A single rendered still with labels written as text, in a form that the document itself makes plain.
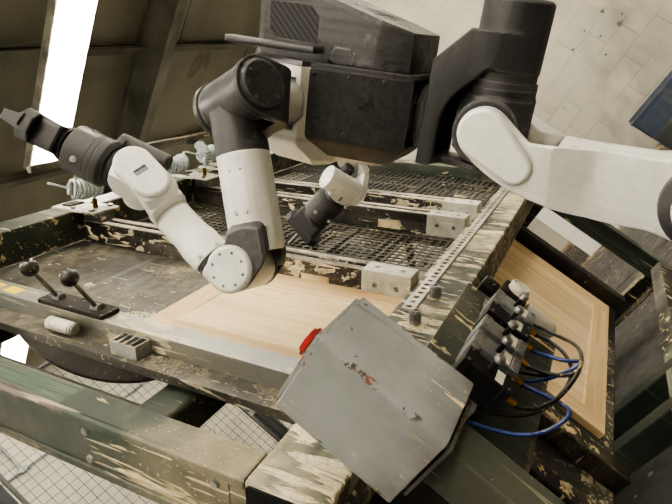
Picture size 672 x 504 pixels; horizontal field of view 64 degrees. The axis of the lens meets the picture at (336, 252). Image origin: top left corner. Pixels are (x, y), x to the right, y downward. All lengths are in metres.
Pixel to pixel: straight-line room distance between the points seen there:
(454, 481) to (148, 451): 0.43
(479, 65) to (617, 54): 5.23
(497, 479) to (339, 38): 0.72
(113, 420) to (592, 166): 0.83
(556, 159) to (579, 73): 5.25
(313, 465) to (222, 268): 0.33
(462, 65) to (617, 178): 0.30
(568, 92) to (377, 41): 5.29
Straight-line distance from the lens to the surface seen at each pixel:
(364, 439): 0.61
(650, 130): 5.15
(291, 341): 1.10
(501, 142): 0.92
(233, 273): 0.87
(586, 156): 0.94
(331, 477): 0.75
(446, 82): 0.96
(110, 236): 1.80
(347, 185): 1.44
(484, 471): 0.63
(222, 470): 0.77
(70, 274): 1.19
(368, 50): 0.96
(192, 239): 0.93
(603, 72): 6.16
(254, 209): 0.87
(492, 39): 0.94
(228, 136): 0.90
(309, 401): 0.62
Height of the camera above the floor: 0.86
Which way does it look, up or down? 11 degrees up
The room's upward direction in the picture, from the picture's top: 52 degrees counter-clockwise
